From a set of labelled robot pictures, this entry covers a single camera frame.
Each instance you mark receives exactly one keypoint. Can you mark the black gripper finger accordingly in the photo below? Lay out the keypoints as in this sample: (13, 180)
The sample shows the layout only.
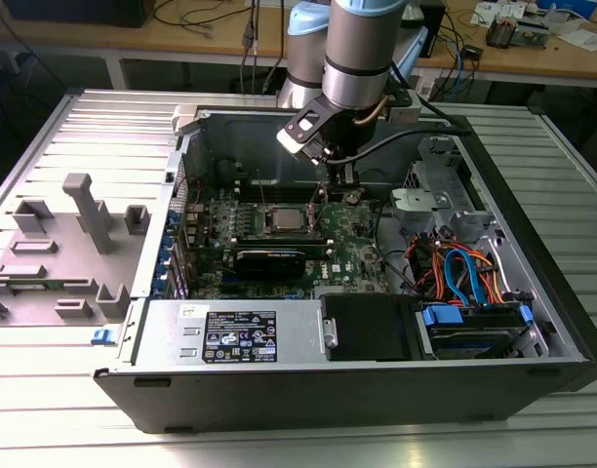
(352, 180)
(336, 180)

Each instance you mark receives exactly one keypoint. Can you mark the CPU with silver top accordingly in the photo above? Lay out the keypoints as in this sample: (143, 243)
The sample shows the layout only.
(288, 219)

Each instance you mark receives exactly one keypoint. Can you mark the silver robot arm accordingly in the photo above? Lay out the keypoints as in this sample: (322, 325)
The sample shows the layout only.
(357, 49)

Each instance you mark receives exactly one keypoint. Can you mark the black RAM slot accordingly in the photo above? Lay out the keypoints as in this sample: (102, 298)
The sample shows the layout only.
(279, 196)
(279, 185)
(284, 240)
(284, 249)

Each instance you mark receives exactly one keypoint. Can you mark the CPU socket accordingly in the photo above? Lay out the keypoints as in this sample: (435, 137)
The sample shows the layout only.
(266, 217)

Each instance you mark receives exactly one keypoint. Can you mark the round coin battery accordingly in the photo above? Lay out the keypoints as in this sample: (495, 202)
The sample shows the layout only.
(354, 199)

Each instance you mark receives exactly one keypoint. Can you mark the green motherboard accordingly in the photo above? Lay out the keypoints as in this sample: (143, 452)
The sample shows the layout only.
(347, 234)

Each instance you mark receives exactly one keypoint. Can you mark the silver drive cage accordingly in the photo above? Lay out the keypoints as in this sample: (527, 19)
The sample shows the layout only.
(425, 205)

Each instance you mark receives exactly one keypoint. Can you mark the black graphics card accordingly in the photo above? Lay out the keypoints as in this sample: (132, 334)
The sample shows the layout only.
(269, 265)

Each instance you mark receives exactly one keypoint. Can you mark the black tower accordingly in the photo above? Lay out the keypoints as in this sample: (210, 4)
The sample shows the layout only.
(435, 29)

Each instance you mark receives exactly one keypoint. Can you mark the black drive box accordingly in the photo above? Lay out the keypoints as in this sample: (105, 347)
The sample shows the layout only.
(371, 326)

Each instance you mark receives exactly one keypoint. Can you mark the small black box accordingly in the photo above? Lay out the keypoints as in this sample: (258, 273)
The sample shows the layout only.
(471, 52)

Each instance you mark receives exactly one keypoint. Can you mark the grey case latch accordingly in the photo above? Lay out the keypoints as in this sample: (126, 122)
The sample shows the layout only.
(184, 119)

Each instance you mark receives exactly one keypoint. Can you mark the copper heat sink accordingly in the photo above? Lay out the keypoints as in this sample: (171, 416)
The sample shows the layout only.
(498, 34)

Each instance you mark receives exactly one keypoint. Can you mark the white printed sheet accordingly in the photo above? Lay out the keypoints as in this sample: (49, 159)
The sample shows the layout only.
(484, 13)

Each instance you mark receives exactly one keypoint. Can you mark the hard disk in blue carrier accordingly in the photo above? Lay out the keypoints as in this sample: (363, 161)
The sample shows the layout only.
(474, 336)

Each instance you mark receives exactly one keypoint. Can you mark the green circuit board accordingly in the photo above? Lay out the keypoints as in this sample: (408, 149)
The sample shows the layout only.
(532, 33)

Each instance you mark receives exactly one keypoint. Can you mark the silver power supply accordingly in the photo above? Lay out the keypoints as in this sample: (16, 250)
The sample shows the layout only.
(171, 331)

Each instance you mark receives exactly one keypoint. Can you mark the black open PC case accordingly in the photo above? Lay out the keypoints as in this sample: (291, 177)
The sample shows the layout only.
(279, 400)

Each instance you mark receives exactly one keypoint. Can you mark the wooden desk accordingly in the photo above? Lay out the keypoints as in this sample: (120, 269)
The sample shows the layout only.
(132, 39)

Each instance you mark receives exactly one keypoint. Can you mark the white paper sheet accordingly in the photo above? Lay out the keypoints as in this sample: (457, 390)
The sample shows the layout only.
(584, 39)

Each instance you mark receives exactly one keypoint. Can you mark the blue box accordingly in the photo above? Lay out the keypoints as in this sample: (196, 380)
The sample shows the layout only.
(571, 6)

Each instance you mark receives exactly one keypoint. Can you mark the grey parts rack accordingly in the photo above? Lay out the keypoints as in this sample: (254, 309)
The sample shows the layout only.
(69, 253)

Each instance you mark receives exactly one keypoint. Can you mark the small blue clip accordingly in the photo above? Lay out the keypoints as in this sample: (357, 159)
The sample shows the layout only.
(103, 336)

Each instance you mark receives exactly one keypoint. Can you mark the large black box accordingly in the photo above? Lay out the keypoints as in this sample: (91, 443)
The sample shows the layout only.
(84, 12)

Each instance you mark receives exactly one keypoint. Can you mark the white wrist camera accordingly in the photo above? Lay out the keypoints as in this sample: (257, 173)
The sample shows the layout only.
(293, 141)

